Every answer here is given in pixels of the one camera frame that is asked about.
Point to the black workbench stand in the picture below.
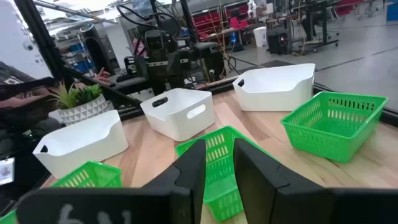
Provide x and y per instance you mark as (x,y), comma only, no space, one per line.
(320,25)

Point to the black perforated floor mat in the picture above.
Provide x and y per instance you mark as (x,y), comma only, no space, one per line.
(273,64)

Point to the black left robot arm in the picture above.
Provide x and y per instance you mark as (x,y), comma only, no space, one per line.
(202,49)

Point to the succulent in patterned white pot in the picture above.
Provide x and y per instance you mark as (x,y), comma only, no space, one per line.
(82,110)

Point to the person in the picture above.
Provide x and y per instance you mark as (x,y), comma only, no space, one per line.
(18,124)

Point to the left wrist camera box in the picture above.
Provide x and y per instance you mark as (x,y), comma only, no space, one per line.
(154,40)

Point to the red storage bin rack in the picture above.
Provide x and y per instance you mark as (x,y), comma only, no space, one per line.
(206,21)
(237,15)

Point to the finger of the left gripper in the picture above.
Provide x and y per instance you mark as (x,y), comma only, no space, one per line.
(177,82)
(159,87)

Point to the green slotted plastic basket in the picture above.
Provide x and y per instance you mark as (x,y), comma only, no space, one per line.
(93,174)
(335,126)
(220,186)

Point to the white plastic bin cut front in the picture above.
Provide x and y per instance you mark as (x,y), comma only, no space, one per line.
(87,149)
(273,96)

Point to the person's hand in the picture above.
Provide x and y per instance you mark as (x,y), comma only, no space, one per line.
(102,76)

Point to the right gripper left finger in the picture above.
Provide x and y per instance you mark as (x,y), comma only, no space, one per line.
(189,174)

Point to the black computer case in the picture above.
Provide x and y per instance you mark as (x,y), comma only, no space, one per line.
(278,43)

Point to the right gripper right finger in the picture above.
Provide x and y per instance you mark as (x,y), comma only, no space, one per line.
(258,186)

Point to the white trash can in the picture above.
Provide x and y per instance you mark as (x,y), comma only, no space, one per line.
(260,37)

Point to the white id badge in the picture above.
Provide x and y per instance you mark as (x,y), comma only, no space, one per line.
(6,171)

